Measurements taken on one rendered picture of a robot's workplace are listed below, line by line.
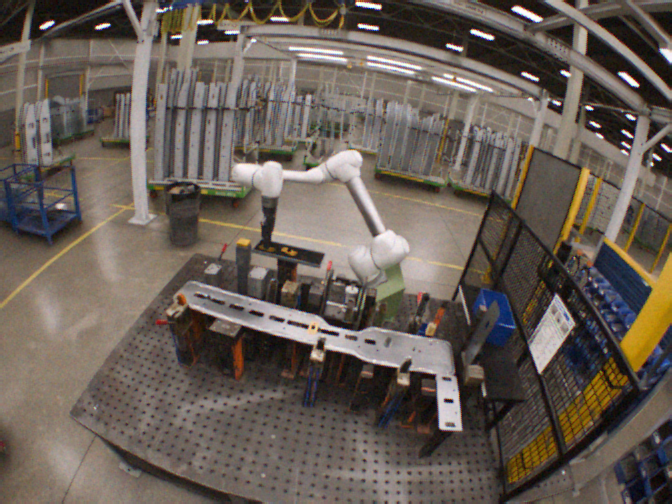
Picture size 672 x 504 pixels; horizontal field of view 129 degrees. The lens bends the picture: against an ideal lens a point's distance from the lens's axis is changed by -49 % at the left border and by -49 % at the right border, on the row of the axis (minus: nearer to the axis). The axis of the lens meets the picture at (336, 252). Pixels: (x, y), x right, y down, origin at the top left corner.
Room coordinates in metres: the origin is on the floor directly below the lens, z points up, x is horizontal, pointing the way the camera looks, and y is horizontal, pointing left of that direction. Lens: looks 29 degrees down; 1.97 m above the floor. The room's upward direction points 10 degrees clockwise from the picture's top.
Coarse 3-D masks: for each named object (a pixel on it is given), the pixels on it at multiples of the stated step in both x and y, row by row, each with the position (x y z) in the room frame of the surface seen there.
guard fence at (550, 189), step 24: (528, 168) 3.45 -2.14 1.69; (552, 168) 2.93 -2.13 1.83; (576, 168) 2.50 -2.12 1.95; (528, 192) 3.29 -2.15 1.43; (552, 192) 2.78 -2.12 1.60; (576, 192) 2.35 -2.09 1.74; (528, 216) 3.10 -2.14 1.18; (552, 216) 2.63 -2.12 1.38; (504, 240) 3.45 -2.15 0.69; (552, 240) 2.48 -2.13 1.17; (528, 288) 2.54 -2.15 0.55; (528, 312) 2.30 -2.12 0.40
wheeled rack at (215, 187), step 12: (168, 108) 4.54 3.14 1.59; (180, 108) 4.61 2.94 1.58; (192, 108) 4.63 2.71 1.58; (204, 108) 4.66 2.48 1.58; (216, 108) 4.63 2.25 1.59; (228, 108) 4.69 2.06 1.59; (240, 108) 4.71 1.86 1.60; (252, 108) 4.67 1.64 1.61; (168, 180) 4.59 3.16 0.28; (180, 180) 4.50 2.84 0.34; (192, 180) 4.68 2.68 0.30; (204, 180) 4.71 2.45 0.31; (216, 180) 4.89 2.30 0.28; (156, 192) 4.37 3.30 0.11; (204, 192) 4.35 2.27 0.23; (216, 192) 4.38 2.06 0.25; (228, 192) 4.40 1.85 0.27; (240, 192) 4.47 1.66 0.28
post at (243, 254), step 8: (240, 248) 1.37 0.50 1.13; (248, 248) 1.39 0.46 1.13; (240, 256) 1.37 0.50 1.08; (248, 256) 1.39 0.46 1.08; (240, 264) 1.37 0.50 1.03; (248, 264) 1.41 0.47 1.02; (240, 272) 1.38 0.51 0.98; (248, 272) 1.41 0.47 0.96; (240, 280) 1.38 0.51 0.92; (240, 288) 1.38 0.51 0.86; (248, 296) 1.41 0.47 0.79
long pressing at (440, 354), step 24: (192, 288) 1.12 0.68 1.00; (216, 288) 1.16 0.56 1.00; (216, 312) 0.99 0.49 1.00; (240, 312) 1.03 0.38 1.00; (264, 312) 1.07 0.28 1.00; (288, 312) 1.10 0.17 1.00; (288, 336) 0.95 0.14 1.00; (312, 336) 0.97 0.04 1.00; (360, 336) 1.03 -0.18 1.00; (384, 336) 1.05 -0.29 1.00; (408, 336) 1.07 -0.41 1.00; (384, 360) 0.90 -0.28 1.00; (432, 360) 0.93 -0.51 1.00
